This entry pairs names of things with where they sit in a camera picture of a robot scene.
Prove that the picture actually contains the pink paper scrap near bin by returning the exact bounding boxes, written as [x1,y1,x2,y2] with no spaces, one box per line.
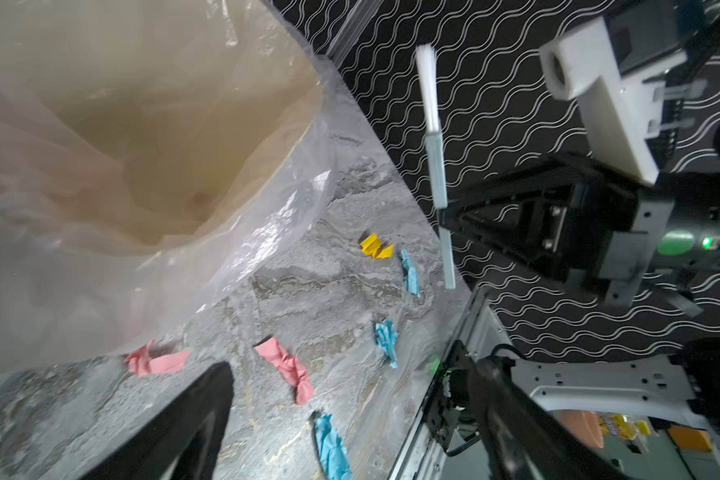
[124,342,191,377]

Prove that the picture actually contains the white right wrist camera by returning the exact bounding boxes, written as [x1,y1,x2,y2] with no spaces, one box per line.
[539,16,708,186]

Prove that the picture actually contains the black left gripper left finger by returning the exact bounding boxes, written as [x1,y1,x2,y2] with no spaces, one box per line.
[83,362,234,479]

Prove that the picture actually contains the pink paper scrap centre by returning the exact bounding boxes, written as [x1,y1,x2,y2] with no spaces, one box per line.
[254,336,314,405]

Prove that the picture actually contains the cream plastic waste bin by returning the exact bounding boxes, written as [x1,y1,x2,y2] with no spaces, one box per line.
[0,1,323,255]

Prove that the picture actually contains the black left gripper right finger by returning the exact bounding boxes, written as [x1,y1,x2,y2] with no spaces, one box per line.
[467,358,626,479]

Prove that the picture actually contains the yellow paper scrap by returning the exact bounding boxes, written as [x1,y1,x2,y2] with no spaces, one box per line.
[360,233,395,259]

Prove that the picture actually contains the pale green hand brush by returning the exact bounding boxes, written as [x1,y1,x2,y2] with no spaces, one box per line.
[415,44,456,290]

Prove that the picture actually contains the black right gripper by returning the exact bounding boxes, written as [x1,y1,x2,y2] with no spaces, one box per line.
[438,153,720,300]

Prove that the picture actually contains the clear plastic bin liner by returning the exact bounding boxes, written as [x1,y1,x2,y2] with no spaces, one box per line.
[0,1,336,374]

